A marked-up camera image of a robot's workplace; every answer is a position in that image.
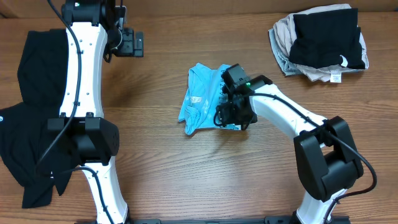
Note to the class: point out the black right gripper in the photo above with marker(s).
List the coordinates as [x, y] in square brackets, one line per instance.
[225, 117]

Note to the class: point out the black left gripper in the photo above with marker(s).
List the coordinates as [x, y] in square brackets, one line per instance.
[129, 49]

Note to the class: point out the light blue t-shirt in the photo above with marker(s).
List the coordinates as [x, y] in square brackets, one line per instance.
[203, 95]

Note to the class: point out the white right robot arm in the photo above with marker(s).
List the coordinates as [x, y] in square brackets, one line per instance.
[324, 148]

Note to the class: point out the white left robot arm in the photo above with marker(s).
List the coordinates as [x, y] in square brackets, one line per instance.
[95, 33]

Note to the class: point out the grey folded garment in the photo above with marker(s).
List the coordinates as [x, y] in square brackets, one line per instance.
[286, 67]

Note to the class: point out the beige folded garment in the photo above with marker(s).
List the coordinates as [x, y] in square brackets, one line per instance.
[285, 36]

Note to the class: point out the black folded garment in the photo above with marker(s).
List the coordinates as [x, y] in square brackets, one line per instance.
[327, 38]

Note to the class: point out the black garment on left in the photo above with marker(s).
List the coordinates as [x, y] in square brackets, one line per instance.
[42, 76]

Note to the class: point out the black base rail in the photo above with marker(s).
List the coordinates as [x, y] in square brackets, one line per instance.
[211, 221]

